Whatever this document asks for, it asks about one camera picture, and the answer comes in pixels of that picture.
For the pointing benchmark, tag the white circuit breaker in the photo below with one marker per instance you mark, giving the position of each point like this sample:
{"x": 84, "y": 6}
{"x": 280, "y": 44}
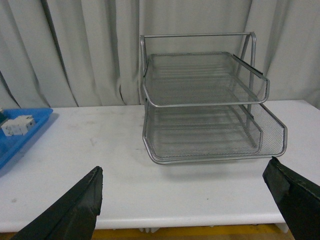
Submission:
{"x": 21, "y": 125}

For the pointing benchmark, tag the white curtain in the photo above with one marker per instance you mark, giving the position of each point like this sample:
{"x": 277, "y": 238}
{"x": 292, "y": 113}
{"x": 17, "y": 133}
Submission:
{"x": 83, "y": 53}

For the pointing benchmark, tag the blue plastic tray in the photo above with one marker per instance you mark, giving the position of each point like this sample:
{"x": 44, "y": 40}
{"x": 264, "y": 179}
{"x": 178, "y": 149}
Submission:
{"x": 10, "y": 145}

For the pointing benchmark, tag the silver mesh tiered rack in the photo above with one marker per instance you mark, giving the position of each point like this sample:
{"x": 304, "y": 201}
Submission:
{"x": 207, "y": 107}

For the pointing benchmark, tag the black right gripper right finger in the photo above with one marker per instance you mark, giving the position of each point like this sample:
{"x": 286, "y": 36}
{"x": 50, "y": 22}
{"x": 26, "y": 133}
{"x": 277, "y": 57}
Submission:
{"x": 297, "y": 198}

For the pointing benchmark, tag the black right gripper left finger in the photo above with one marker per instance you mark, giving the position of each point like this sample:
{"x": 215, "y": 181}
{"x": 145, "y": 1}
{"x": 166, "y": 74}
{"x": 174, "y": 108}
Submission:
{"x": 73, "y": 216}

